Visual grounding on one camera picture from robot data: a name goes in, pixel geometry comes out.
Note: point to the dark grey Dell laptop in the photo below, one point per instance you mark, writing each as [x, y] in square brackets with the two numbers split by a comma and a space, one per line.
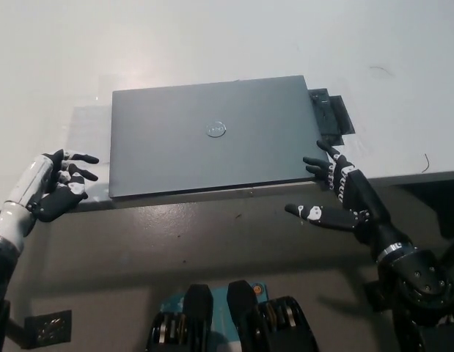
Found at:
[219, 154]

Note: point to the black and white right hand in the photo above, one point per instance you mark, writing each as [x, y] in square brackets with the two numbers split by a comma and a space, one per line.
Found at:
[362, 205]

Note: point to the clear tape sheet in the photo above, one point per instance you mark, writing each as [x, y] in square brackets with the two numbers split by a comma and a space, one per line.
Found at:
[91, 128]

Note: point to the black tape patch on desk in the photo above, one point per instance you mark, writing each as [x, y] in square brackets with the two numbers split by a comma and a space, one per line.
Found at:
[327, 113]

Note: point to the white and black left hand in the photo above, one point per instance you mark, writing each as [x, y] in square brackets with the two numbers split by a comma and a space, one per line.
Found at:
[36, 183]

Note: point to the left table foot plate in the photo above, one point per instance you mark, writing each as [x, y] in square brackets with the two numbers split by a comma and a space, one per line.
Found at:
[48, 326]

